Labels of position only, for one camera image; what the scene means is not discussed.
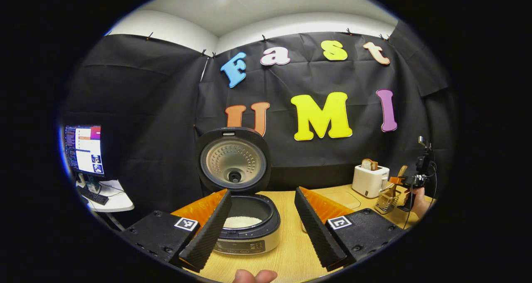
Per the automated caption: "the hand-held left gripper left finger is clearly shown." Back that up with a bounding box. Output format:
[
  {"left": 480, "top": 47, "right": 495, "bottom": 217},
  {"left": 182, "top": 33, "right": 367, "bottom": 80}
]
[{"left": 120, "top": 188, "right": 233, "bottom": 273}]

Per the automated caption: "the black backdrop cloth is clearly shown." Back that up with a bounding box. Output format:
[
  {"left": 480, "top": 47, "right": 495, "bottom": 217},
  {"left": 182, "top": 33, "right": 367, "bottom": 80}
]
[{"left": 62, "top": 19, "right": 456, "bottom": 217}]

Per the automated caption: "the white toaster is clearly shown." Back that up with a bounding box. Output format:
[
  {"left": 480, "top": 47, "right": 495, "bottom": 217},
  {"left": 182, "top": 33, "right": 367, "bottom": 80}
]
[{"left": 352, "top": 165, "right": 390, "bottom": 199}]

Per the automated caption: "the metal wire chopstick holder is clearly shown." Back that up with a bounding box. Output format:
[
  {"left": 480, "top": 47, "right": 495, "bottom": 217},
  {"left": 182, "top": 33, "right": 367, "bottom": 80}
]
[{"left": 375, "top": 187, "right": 401, "bottom": 215}]

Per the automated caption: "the computer monitor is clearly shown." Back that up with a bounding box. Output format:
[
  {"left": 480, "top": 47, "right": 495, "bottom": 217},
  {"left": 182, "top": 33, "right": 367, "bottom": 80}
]
[{"left": 64, "top": 125, "right": 104, "bottom": 176}]

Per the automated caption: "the white desk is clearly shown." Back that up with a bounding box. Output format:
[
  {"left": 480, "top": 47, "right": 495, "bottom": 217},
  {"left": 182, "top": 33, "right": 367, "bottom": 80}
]
[{"left": 75, "top": 179, "right": 135, "bottom": 229}]

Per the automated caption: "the black rice cooker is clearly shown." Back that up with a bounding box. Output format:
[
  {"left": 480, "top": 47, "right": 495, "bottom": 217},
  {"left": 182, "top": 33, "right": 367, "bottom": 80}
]
[{"left": 195, "top": 127, "right": 281, "bottom": 256}]

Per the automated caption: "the black keyboard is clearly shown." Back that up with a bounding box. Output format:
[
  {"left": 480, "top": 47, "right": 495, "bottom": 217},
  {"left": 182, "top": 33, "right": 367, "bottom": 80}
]
[{"left": 77, "top": 186, "right": 109, "bottom": 206}]

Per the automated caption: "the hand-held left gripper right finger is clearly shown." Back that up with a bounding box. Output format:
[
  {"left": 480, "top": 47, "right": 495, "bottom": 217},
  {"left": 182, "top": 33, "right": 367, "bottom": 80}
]
[{"left": 294, "top": 187, "right": 407, "bottom": 272}]

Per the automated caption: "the white rice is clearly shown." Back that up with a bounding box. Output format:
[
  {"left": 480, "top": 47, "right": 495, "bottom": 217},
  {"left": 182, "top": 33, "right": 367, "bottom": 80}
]
[{"left": 224, "top": 216, "right": 263, "bottom": 229}]

